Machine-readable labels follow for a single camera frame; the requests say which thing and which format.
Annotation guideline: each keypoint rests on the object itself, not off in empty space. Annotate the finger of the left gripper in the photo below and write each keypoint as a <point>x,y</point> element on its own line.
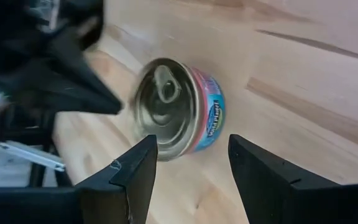
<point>73,84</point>

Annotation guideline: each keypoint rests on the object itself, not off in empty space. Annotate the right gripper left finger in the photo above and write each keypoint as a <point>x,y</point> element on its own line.
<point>126,193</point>

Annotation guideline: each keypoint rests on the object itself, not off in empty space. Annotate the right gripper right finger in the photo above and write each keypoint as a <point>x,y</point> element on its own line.
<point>275,199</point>

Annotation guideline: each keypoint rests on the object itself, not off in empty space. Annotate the teal label pull-tab can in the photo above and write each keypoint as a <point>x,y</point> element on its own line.
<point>179,105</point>

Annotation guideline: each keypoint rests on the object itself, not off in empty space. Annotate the black metal table frame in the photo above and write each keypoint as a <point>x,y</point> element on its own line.
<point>37,174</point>

